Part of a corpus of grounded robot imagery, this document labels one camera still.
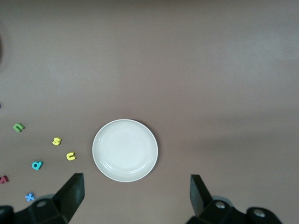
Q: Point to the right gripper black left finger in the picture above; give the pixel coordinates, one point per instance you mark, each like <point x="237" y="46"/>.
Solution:
<point x="70" y="198"/>

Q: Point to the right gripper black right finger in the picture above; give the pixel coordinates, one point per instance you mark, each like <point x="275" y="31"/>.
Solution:
<point x="201" y="198"/>

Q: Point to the yellow foam letter u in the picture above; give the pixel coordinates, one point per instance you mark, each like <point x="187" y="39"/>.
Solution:
<point x="69" y="157"/>

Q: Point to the teal foam letter p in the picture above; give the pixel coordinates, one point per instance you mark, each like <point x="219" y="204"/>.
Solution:
<point x="39" y="163"/>

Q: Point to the yellow foam letter s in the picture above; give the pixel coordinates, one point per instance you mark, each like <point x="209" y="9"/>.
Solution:
<point x="56" y="141"/>

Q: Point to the blue foam letter x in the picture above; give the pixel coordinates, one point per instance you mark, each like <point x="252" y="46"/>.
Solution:
<point x="30" y="197"/>

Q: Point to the beige round plate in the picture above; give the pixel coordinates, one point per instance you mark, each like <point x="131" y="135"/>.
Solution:
<point x="125" y="150"/>

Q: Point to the green foam letter u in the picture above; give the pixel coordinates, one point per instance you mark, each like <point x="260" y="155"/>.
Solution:
<point x="16" y="125"/>

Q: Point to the brown table cover sheet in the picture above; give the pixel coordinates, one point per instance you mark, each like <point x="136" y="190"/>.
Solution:
<point x="187" y="70"/>

